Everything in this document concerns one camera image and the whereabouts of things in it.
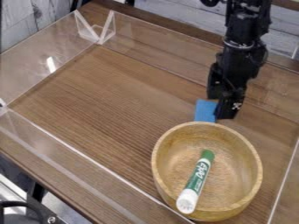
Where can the brown wooden bowl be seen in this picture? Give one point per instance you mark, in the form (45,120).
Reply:
(235,176)

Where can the blue foam block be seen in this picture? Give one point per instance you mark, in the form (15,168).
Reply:
(205,109)

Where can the clear acrylic tray wall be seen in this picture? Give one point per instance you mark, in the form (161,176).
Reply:
(94,87)

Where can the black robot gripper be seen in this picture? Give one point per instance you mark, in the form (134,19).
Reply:
(230,72)

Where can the green Expo marker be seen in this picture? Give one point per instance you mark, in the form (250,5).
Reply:
(191,192)

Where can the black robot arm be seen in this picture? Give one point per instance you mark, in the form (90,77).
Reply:
(248,21)

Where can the black metal bracket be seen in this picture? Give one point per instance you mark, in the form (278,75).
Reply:
(49,216)

